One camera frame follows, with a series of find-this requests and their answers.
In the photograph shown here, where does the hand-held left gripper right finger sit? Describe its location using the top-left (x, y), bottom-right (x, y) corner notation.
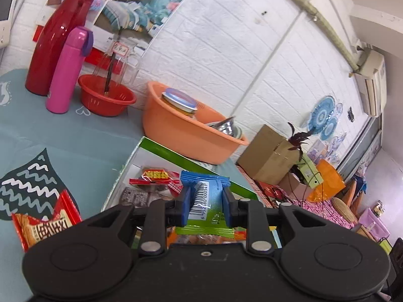
top-left (222, 189), bottom-right (327, 255)

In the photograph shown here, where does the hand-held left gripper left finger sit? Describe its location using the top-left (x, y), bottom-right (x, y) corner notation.
top-left (84, 187), bottom-right (192, 256)

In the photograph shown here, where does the blue green snack packet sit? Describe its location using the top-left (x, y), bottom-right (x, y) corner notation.
top-left (176, 170), bottom-right (235, 236)

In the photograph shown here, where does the maroon snack packet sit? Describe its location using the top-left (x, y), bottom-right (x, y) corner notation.
top-left (119, 186), bottom-right (166, 209)

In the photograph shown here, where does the white green cardboard box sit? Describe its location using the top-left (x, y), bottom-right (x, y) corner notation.
top-left (101, 136), bottom-right (284, 249)

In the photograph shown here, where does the orange snack packet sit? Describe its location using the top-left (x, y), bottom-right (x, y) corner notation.
top-left (166, 226), bottom-right (249, 246)

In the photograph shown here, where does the red yellow snack packet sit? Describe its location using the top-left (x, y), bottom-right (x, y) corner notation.
top-left (129, 167), bottom-right (182, 196)

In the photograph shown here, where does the small brown cardboard box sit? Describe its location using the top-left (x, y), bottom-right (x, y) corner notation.
top-left (279, 172), bottom-right (307, 200)

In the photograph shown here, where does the orange plastic basin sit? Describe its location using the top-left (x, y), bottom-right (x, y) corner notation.
top-left (142, 81), bottom-right (249, 165)

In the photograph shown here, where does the steel bowl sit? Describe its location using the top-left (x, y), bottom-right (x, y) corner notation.
top-left (206, 116), bottom-right (246, 139)

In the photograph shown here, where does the green carton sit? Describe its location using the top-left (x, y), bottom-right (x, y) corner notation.
top-left (291, 154), bottom-right (324, 189)

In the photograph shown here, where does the dark red plant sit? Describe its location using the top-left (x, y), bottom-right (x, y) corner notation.
top-left (287, 122), bottom-right (315, 164)

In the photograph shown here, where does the jar with blue lid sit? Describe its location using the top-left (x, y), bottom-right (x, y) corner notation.
top-left (161, 88), bottom-right (199, 118)

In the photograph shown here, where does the woven straw cushion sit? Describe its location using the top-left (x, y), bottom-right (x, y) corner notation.
top-left (330, 197), bottom-right (358, 224)

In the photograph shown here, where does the red plastic basket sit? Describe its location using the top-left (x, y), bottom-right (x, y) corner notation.
top-left (78, 74), bottom-right (137, 118)

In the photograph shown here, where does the teal printed table mat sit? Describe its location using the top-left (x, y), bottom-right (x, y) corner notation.
top-left (0, 68), bottom-right (148, 302)

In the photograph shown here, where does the large red snack packet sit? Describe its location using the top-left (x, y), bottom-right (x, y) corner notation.
top-left (12, 190), bottom-right (82, 252)

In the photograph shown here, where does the clear glass pitcher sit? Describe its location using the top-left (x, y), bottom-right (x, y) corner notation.
top-left (93, 36), bottom-right (141, 85)

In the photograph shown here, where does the dark stick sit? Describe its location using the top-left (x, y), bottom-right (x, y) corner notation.
top-left (104, 27), bottom-right (123, 96)

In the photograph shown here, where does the pink thermos bottle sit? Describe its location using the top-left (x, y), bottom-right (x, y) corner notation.
top-left (46, 27), bottom-right (94, 114)

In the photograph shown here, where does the white air conditioner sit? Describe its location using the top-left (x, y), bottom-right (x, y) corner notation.
top-left (355, 49), bottom-right (388, 118)

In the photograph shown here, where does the red thermos jug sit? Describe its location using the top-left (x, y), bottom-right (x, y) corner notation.
top-left (24, 0), bottom-right (96, 97)

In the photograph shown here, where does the blue round wall decoration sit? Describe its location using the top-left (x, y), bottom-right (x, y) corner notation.
top-left (307, 96), bottom-right (336, 133)

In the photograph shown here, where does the bedding wall poster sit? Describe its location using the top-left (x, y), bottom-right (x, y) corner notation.
top-left (93, 0), bottom-right (186, 59)

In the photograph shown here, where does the wrapped wall pipe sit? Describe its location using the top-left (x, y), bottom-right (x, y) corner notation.
top-left (264, 0), bottom-right (361, 71)

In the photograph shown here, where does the white wall device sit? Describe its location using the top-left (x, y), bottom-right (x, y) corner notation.
top-left (0, 0), bottom-right (21, 49)

